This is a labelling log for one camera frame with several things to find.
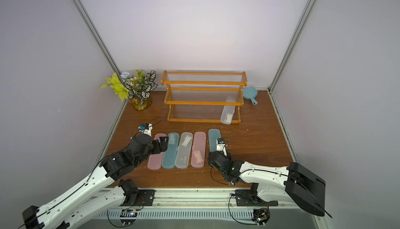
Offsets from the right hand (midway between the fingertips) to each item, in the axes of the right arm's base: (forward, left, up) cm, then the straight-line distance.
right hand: (213, 152), depth 84 cm
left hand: (+1, +25, +13) cm, 28 cm away
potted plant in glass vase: (+30, +46, +20) cm, 58 cm away
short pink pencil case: (+4, +9, -4) cm, 10 cm away
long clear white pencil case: (+2, +17, -4) cm, 18 cm away
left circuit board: (-30, +41, -7) cm, 51 cm away
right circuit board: (-27, -22, -6) cm, 36 cm away
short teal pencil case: (+11, 0, -2) cm, 12 cm away
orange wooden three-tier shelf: (+43, +9, -2) cm, 45 cm away
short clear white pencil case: (+26, -9, -1) cm, 28 cm away
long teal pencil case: (-1, +25, -2) cm, 25 cm away
